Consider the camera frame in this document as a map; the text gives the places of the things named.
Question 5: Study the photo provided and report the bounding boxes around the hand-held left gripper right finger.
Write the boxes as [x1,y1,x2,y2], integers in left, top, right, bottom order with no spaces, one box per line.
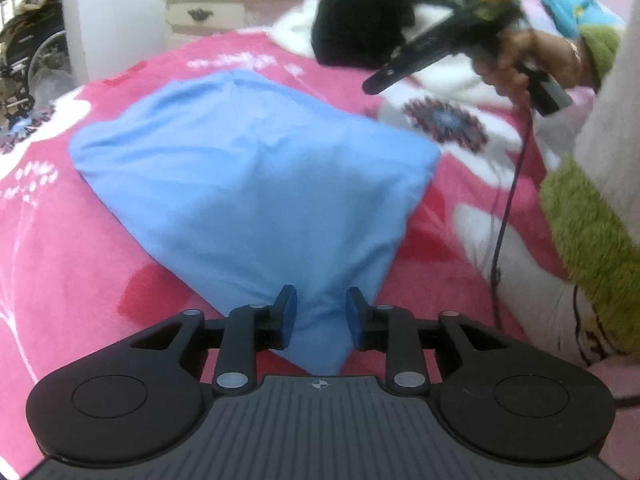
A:
[346,287,511,395]

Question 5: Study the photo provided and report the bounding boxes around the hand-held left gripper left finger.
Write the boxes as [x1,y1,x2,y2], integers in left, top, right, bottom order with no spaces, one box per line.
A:
[129,285,298,395]

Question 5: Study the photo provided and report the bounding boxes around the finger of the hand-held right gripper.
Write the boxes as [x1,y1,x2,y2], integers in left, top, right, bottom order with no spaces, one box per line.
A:
[362,7,488,97]

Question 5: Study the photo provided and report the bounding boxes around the black cloth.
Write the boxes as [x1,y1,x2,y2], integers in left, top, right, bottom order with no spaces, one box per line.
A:
[311,0,453,68]

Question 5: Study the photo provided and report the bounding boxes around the light blue shirt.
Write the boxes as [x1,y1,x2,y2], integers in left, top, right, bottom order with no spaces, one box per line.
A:
[67,69,442,376]

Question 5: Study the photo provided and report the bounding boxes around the person's right hand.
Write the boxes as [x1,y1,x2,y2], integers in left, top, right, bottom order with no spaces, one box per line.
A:
[472,27,583,98]

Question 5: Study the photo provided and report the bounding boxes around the teal cloth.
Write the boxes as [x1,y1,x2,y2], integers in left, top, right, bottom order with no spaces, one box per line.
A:
[520,0,626,38]

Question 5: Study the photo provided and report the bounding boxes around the cream nightstand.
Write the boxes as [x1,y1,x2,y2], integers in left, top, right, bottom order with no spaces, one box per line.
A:
[159,0,321,51]

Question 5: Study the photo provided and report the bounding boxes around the pink floral blanket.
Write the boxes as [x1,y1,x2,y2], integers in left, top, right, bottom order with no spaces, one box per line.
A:
[0,25,601,480]

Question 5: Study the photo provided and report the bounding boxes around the person's white green jacket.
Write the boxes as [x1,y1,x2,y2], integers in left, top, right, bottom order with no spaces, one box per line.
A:
[520,25,640,376]

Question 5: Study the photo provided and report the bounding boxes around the black wheelchair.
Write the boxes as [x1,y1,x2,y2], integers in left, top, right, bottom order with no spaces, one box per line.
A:
[0,0,76,126]

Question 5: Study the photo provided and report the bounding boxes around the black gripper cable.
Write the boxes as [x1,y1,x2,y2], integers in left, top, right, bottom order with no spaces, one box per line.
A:
[492,102,533,331]

